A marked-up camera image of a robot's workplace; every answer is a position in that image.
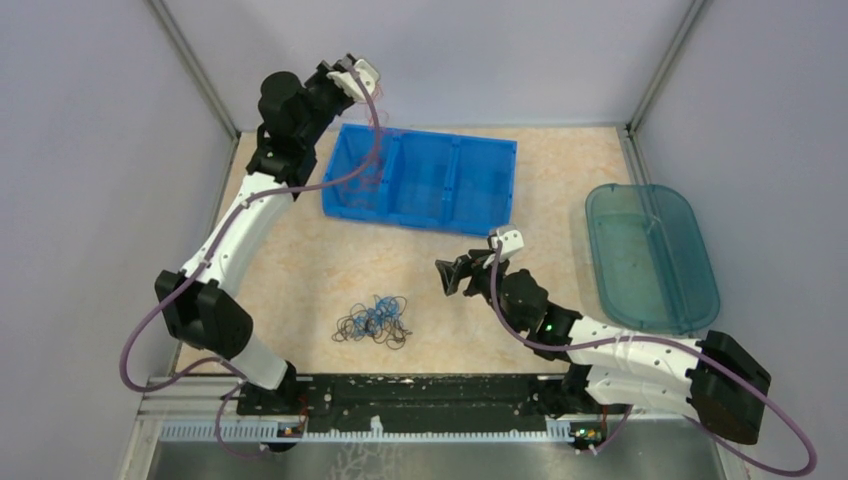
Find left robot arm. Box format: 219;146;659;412
154;54;380;414

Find aluminium frame rail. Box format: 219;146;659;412
139;367;746;424

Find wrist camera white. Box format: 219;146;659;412
487;224;525;263
326;58;381;102

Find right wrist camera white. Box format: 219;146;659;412
487;224;525;263

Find teal translucent plastic tray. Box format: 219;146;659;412
585;183;721;335

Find orange and blue cables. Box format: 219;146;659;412
331;294;413;351

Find orange cable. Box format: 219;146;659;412
364;82;392;193
339;148;392;213

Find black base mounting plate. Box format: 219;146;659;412
235;374;626;433

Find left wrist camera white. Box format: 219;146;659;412
326;58;381;102

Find blue three-compartment plastic bin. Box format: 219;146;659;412
321;124;518;237

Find white slotted cable duct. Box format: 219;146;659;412
158;417;575;444

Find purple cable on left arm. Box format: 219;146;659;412
119;66;384;462

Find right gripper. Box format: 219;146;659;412
437;248;523;334

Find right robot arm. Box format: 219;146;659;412
434;249;771;445

